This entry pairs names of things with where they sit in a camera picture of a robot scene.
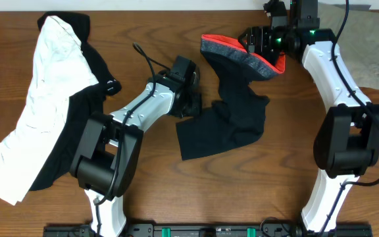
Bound olive khaki garment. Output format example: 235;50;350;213
317;2;379;90

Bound black shirt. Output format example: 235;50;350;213
30;11;122;191

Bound black leggings with red waistband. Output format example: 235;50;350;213
176;34;286;161

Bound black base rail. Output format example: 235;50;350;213
42;218;373;237

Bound white garment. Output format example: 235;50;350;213
0;16;97;205

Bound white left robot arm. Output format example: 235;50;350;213
70;56;201;236

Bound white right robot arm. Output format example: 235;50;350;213
238;1;379;236

